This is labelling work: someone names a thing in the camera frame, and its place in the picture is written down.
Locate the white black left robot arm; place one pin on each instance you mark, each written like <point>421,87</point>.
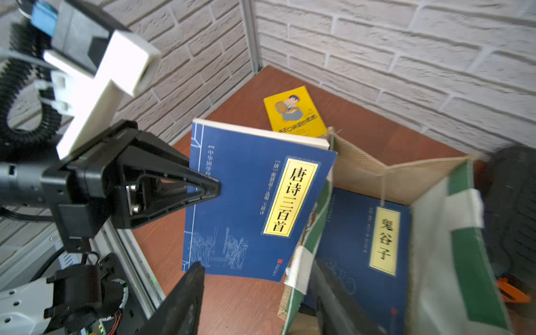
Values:
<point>76,277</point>

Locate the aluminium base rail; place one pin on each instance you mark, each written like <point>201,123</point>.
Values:
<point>123,258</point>

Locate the yellow cartoon cover book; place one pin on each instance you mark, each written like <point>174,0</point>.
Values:
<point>294,112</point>

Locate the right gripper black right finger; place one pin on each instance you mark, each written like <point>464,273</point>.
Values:
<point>336,310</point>

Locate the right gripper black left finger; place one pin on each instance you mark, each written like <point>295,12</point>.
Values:
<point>180,312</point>

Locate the aluminium frame post left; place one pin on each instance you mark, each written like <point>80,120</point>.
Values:
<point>251,32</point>

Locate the black plastic tool case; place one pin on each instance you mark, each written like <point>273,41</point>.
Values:
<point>507,187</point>

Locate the blue book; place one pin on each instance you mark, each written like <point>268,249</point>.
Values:
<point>269,182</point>
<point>365,244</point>

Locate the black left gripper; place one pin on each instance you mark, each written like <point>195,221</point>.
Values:
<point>156,181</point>

